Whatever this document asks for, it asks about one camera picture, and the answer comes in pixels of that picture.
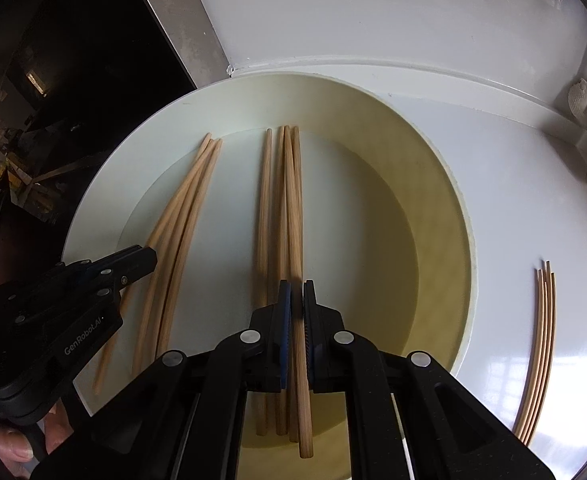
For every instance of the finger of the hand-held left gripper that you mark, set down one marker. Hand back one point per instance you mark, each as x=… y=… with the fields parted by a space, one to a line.
x=68 y=302
x=136 y=260

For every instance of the stainless steel edge strip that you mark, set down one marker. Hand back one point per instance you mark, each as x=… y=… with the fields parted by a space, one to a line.
x=188 y=10

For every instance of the white dish brush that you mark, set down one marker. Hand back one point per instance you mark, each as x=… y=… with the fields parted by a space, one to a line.
x=579 y=95

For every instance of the pile of wooden chopsticks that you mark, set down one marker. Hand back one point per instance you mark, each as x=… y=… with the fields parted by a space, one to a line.
x=543 y=360

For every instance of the person's left hand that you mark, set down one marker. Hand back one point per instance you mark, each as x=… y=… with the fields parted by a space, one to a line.
x=11 y=447

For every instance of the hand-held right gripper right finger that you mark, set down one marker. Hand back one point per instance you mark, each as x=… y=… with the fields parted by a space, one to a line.
x=311 y=320

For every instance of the round white plastic tub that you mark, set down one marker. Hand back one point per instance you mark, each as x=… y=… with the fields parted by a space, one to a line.
x=373 y=210

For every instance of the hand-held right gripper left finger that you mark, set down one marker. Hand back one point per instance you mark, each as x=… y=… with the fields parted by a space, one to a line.
x=284 y=320

